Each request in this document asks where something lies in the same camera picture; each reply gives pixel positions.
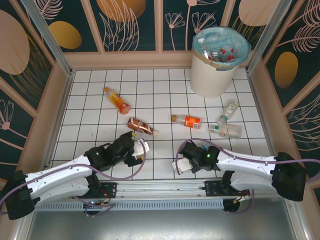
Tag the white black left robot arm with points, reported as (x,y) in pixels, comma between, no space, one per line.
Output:
(57,172)

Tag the orange juice bottle yellow label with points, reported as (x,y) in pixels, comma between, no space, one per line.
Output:
(117,100)

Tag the brown label drink bottle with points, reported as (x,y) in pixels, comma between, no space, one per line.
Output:
(140,126)

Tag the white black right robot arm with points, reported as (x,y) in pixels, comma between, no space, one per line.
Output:
(250,162)

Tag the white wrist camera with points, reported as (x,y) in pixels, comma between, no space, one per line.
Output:
(183,167)
(137,151)

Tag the aluminium front rail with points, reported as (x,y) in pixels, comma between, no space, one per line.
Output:
(160,186)

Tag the slim clear bottle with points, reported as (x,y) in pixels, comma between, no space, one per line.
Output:
(228,111)

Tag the white waste bin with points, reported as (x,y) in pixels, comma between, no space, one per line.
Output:
(210,80)

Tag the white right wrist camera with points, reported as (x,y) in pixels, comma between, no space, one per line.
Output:
(183,167)

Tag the orange label bottle brown cap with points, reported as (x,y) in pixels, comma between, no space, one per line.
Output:
(191,121)

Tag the aluminium frame post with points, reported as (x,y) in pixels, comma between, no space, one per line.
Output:
(47,37)
(267,35)

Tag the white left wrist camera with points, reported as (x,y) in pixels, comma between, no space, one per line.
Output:
(137,151)

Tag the blue plastic bin bag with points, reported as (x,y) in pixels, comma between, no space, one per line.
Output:
(242,42)

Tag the clear bottle green label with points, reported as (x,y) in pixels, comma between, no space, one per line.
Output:
(227,131)

